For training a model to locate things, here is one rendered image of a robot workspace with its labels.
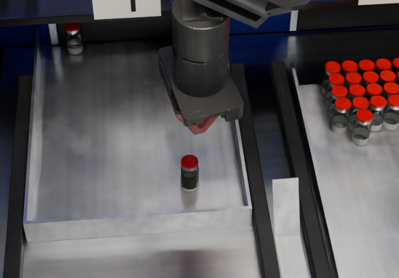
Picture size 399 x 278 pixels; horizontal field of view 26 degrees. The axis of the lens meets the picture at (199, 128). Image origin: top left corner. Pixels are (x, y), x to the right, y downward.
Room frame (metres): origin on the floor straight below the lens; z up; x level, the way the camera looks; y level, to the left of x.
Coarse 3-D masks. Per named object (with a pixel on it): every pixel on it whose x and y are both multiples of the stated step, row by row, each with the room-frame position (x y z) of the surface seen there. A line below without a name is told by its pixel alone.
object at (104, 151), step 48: (48, 48) 0.91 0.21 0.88; (96, 48) 0.91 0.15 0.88; (144, 48) 0.91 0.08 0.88; (48, 96) 0.82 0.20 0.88; (96, 96) 0.82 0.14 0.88; (144, 96) 0.82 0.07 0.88; (48, 144) 0.73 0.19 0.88; (96, 144) 0.73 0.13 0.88; (144, 144) 0.73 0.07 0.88; (192, 144) 0.73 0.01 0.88; (240, 144) 0.70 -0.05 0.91; (48, 192) 0.65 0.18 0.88; (96, 192) 0.65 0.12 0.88; (144, 192) 0.65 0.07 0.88; (192, 192) 0.65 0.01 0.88; (240, 192) 0.65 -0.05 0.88; (48, 240) 0.58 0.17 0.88
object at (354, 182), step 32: (320, 96) 0.82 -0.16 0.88; (320, 128) 0.76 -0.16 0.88; (384, 128) 0.76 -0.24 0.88; (320, 160) 0.70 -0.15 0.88; (352, 160) 0.70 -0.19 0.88; (384, 160) 0.70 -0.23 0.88; (320, 192) 0.63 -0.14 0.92; (352, 192) 0.65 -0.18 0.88; (384, 192) 0.65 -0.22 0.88; (320, 224) 0.61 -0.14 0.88; (352, 224) 0.61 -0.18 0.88; (384, 224) 0.61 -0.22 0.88; (352, 256) 0.56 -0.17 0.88; (384, 256) 0.56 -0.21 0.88
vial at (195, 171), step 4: (180, 168) 0.67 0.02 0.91; (184, 168) 0.66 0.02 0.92; (196, 168) 0.66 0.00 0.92; (180, 172) 0.66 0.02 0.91; (184, 172) 0.66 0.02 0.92; (188, 172) 0.66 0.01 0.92; (192, 172) 0.66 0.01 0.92; (196, 172) 0.66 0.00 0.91; (180, 176) 0.66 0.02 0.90; (188, 176) 0.65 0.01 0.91; (192, 176) 0.65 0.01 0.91; (180, 180) 0.66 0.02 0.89; (184, 188) 0.66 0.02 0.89; (196, 188) 0.66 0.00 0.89
